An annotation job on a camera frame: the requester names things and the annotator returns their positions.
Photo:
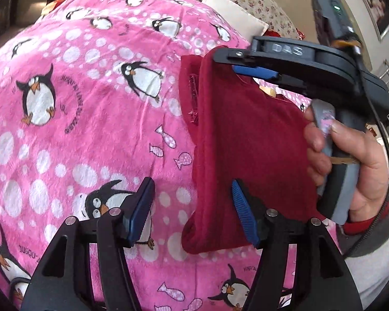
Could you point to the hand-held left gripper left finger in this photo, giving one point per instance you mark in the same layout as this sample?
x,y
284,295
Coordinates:
x,y
139,213

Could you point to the pink penguin print blanket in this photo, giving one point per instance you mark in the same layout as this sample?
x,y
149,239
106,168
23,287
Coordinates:
x,y
84,136

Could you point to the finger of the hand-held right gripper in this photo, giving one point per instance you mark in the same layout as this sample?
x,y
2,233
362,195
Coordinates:
x,y
295,84
253,70

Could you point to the person's right forearm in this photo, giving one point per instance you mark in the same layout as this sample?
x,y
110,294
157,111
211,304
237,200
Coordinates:
x,y
372,259

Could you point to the person's right hand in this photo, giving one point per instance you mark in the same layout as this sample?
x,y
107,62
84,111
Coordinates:
x,y
372,168

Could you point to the dark red sweater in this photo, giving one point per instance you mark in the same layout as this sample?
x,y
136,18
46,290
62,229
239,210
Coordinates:
x,y
246,136

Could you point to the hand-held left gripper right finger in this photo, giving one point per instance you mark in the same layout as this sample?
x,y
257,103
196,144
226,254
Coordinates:
x,y
243,210

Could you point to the white pillow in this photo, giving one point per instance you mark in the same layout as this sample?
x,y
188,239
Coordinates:
x,y
236,13

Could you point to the framed wall picture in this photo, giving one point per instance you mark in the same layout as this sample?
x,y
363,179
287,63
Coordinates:
x,y
376,3

